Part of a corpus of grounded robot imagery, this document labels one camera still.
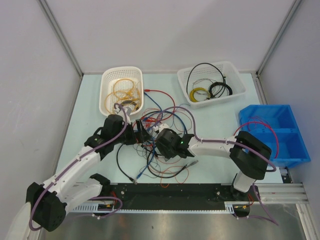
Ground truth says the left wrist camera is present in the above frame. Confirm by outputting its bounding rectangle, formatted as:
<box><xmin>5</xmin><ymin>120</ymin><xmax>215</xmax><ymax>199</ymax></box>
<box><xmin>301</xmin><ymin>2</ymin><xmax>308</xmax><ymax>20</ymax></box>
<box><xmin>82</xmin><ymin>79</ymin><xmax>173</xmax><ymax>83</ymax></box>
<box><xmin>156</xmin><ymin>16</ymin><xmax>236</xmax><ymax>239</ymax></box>
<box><xmin>118</xmin><ymin>106</ymin><xmax>132</xmax><ymax>121</ymax></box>

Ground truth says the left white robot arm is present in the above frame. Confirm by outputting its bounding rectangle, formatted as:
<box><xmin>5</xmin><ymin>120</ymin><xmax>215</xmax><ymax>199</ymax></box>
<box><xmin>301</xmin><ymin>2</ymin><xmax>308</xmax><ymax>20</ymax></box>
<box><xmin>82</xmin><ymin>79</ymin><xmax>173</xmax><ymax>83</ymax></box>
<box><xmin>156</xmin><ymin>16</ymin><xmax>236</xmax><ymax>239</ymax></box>
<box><xmin>26</xmin><ymin>114</ymin><xmax>152</xmax><ymax>232</ymax></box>

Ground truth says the black coiled cable in basket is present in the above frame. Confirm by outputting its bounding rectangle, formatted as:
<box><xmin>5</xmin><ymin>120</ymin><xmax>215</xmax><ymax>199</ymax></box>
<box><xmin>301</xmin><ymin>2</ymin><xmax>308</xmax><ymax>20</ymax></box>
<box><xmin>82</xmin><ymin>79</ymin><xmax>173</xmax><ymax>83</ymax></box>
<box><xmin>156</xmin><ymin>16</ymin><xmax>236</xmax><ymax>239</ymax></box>
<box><xmin>208</xmin><ymin>81</ymin><xmax>233</xmax><ymax>99</ymax></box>

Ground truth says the white perforated basket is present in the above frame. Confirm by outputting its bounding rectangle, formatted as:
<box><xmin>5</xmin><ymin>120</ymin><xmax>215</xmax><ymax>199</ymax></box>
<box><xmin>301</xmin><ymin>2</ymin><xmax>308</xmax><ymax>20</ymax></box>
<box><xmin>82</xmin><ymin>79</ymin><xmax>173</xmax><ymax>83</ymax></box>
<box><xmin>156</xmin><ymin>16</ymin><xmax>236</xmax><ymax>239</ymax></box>
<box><xmin>177</xmin><ymin>61</ymin><xmax>247</xmax><ymax>109</ymax></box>
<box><xmin>98</xmin><ymin>66</ymin><xmax>144</xmax><ymax>117</ymax></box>

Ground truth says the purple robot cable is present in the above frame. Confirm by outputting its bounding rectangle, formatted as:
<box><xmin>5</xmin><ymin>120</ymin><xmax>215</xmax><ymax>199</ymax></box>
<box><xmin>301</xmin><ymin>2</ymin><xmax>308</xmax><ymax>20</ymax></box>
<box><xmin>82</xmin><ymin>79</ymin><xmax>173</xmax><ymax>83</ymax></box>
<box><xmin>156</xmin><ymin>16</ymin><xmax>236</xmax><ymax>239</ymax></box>
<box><xmin>154</xmin><ymin>106</ymin><xmax>279</xmax><ymax>226</ymax></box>
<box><xmin>29</xmin><ymin>103</ymin><xmax>133</xmax><ymax>231</ymax></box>

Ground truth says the left white perforated basket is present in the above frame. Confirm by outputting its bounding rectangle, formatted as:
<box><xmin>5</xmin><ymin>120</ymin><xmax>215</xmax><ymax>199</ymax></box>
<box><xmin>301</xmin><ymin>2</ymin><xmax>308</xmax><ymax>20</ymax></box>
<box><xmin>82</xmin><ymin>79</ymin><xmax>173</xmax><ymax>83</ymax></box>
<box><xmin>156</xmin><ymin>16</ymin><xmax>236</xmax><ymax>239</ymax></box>
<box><xmin>98</xmin><ymin>66</ymin><xmax>144</xmax><ymax>117</ymax></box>

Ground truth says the black ethernet cable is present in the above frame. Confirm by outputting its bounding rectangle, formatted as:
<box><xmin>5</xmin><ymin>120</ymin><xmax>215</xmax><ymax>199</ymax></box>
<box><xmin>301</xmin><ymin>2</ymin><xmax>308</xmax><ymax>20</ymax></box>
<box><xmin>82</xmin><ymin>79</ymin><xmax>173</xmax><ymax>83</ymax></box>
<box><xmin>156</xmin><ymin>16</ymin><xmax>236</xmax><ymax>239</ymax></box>
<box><xmin>186</xmin><ymin>62</ymin><xmax>227</xmax><ymax>98</ymax></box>

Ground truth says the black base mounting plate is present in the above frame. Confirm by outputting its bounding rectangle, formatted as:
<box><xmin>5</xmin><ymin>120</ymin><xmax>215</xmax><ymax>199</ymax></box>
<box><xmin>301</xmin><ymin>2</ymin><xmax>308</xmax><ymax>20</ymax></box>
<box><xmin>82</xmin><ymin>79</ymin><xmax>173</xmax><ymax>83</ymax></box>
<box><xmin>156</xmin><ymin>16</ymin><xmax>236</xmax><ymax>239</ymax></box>
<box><xmin>98</xmin><ymin>183</ymin><xmax>258</xmax><ymax>211</ymax></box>

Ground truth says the yellow coiled cable in basket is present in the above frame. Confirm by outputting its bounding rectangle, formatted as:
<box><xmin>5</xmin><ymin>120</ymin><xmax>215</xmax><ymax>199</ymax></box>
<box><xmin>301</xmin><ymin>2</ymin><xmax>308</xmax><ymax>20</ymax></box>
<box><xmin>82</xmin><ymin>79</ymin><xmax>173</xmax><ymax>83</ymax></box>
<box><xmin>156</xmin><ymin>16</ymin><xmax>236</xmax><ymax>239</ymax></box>
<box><xmin>189</xmin><ymin>87</ymin><xmax>212</xmax><ymax>104</ymax></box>

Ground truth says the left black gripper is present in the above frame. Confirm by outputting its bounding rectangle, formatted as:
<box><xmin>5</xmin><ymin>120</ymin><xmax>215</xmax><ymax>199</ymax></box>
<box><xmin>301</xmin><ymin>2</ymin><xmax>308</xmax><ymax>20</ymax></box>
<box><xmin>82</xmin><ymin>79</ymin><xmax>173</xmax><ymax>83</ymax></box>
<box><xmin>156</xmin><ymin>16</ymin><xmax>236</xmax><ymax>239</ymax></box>
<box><xmin>112</xmin><ymin>119</ymin><xmax>151</xmax><ymax>145</ymax></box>

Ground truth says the thin yellow fiber cable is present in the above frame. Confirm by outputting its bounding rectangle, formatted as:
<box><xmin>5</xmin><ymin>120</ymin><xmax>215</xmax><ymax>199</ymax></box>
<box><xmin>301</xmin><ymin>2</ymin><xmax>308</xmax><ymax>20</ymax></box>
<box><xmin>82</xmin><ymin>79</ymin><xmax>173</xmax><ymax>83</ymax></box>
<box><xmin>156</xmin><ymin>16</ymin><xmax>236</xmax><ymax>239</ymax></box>
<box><xmin>104</xmin><ymin>78</ymin><xmax>144</xmax><ymax>115</ymax></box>

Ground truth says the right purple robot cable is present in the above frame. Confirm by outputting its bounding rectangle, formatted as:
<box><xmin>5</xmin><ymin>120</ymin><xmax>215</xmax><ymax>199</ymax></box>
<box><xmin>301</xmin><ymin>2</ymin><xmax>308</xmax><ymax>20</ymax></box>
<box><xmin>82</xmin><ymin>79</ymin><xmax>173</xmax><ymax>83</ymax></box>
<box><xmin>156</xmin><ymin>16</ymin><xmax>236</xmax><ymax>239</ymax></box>
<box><xmin>154</xmin><ymin>106</ymin><xmax>279</xmax><ymax>226</ymax></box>

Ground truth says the black thick round cable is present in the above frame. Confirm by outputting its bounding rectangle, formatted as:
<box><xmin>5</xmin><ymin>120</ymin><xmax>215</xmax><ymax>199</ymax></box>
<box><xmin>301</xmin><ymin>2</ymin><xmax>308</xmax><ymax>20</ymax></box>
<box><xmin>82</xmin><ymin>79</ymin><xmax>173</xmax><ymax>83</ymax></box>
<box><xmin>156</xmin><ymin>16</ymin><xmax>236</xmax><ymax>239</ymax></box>
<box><xmin>142</xmin><ymin>111</ymin><xmax>190</xmax><ymax>179</ymax></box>

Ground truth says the red ethernet cable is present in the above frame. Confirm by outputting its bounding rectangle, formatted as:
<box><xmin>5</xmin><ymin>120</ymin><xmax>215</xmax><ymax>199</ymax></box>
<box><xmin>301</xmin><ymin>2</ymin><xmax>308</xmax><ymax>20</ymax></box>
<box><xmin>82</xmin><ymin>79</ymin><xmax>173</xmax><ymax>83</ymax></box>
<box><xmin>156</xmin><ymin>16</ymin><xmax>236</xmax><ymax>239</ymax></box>
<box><xmin>143</xmin><ymin>88</ymin><xmax>176</xmax><ymax>116</ymax></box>

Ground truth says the blue plastic divided bin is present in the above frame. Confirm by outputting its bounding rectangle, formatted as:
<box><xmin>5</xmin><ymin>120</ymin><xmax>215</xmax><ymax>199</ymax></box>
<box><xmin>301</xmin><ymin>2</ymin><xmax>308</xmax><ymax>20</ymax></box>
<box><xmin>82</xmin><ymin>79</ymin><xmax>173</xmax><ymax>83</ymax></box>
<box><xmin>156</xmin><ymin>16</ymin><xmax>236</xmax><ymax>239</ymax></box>
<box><xmin>238</xmin><ymin>104</ymin><xmax>311</xmax><ymax>168</ymax></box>

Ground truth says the right white perforated basket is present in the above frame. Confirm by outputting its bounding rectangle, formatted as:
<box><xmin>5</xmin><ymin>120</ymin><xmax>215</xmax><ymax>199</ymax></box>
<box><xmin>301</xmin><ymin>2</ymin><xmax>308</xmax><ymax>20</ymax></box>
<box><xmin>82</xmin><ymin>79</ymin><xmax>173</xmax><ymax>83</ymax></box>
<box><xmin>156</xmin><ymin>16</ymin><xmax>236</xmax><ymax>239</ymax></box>
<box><xmin>177</xmin><ymin>61</ymin><xmax>247</xmax><ymax>109</ymax></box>

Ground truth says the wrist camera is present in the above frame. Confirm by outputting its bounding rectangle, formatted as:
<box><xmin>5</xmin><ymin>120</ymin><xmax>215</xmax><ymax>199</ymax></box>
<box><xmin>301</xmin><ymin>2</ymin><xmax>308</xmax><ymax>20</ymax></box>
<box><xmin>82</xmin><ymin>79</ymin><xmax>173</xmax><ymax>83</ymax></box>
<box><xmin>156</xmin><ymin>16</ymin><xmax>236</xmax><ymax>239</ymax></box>
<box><xmin>118</xmin><ymin>106</ymin><xmax>132</xmax><ymax>121</ymax></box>
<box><xmin>153</xmin><ymin>123</ymin><xmax>171</xmax><ymax>134</ymax></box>

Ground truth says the white slotted cable duct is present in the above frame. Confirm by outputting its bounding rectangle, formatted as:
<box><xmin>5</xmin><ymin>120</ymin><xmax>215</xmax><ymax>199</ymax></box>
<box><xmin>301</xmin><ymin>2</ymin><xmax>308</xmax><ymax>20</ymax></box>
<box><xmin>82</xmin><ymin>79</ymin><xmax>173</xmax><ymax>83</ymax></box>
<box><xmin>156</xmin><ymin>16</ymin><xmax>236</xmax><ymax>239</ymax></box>
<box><xmin>71</xmin><ymin>202</ymin><xmax>235</xmax><ymax>214</ymax></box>

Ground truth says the short red patch cable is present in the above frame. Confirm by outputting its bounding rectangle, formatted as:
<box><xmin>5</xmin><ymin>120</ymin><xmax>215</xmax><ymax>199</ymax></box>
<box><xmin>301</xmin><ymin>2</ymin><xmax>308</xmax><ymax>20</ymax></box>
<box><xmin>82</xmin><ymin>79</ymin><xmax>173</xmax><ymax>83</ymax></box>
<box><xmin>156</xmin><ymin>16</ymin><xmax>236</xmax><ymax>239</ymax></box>
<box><xmin>233</xmin><ymin>122</ymin><xmax>280</xmax><ymax>160</ymax></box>

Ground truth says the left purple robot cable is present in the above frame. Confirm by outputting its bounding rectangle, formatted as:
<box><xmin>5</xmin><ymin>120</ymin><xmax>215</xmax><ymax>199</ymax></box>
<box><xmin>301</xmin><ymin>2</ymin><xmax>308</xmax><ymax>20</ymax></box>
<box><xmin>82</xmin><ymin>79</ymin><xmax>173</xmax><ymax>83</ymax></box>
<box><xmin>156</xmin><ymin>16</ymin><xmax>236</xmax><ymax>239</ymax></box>
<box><xmin>29</xmin><ymin>103</ymin><xmax>133</xmax><ymax>231</ymax></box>

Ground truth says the thin magenta wire in bin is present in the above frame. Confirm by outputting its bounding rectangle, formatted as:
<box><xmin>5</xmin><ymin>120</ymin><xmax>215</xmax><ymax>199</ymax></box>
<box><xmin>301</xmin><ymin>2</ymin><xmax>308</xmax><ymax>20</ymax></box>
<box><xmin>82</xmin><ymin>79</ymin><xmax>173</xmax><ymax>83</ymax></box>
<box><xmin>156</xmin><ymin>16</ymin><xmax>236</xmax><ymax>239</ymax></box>
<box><xmin>247</xmin><ymin>114</ymin><xmax>268</xmax><ymax>131</ymax></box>

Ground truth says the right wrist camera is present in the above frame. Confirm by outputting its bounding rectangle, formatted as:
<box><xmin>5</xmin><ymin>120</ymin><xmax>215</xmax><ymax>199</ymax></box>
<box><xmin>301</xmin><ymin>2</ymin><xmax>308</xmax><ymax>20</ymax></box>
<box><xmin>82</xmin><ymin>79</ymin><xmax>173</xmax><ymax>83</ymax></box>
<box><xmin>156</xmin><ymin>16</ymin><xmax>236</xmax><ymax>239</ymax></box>
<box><xmin>153</xmin><ymin>123</ymin><xmax>171</xmax><ymax>134</ymax></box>

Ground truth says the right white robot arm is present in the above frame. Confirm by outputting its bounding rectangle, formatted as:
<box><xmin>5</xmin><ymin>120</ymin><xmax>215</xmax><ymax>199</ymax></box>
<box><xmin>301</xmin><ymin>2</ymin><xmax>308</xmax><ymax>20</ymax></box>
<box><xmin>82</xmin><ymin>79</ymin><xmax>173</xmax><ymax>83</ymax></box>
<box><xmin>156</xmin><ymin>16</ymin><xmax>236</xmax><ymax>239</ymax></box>
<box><xmin>155</xmin><ymin>128</ymin><xmax>272</xmax><ymax>201</ymax></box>

